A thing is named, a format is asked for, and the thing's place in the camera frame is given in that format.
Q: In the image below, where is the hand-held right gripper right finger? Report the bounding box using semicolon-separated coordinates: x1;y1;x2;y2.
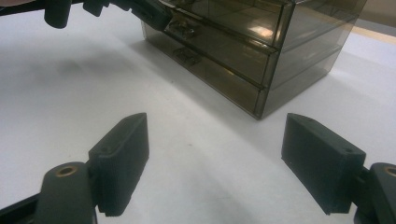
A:
280;112;368;217

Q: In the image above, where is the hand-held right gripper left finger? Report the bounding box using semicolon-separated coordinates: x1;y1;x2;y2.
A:
88;112;150;217

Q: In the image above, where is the smoky transparent drawer cabinet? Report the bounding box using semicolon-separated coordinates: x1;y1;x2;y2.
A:
141;0;369;121

